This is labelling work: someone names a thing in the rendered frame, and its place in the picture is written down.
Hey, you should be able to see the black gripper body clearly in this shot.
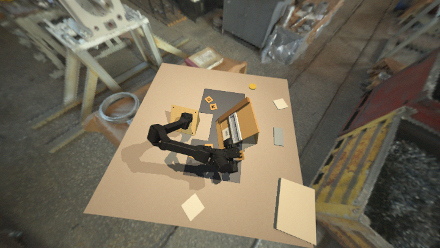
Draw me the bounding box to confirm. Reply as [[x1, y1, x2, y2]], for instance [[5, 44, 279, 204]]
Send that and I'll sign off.
[[221, 138, 238, 173]]

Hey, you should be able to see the white paper label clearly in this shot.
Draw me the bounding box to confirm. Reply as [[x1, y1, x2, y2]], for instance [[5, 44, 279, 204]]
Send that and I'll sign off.
[[222, 127, 230, 140]]

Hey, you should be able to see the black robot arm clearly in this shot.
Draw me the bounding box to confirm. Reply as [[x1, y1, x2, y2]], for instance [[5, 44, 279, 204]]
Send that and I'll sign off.
[[147, 112, 240, 173]]

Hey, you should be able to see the grey flat rectangular tile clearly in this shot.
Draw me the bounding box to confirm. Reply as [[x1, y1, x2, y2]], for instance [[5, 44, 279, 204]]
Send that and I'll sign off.
[[273, 127, 284, 146]]

